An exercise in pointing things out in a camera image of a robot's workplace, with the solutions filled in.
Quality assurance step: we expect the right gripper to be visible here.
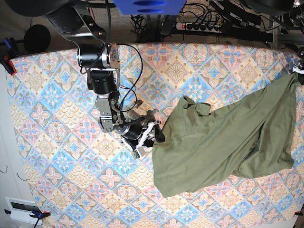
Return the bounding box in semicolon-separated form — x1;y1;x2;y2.
121;122;165;146

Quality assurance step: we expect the green t-shirt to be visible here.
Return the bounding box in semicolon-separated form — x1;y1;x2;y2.
152;73;304;197

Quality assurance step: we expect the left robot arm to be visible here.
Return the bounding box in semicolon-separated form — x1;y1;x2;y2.
289;0;304;75

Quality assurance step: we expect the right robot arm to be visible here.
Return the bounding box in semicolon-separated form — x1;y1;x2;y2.
6;0;165;149

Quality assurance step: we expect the patterned tablecloth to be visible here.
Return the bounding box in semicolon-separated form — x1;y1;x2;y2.
6;43;304;228

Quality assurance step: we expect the white power strip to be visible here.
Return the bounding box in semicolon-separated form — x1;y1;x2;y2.
175;22;221;33

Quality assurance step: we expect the blue clamp lower left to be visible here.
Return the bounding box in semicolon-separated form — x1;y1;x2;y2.
4;209;51;224

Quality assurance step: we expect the blue clamp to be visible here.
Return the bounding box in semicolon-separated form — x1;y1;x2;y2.
4;209;51;224
0;38;16;76

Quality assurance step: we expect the orange clamp lower right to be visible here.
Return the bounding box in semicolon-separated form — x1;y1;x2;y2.
294;211;304;216

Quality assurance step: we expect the black round stool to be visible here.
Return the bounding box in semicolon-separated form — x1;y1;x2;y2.
23;24;51;54

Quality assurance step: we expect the blue clamp upper left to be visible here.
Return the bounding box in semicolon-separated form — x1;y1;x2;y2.
0;38;16;76

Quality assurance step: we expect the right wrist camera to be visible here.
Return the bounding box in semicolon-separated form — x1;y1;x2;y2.
132;147;146;160

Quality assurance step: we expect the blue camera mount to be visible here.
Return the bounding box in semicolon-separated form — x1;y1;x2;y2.
113;0;186;15

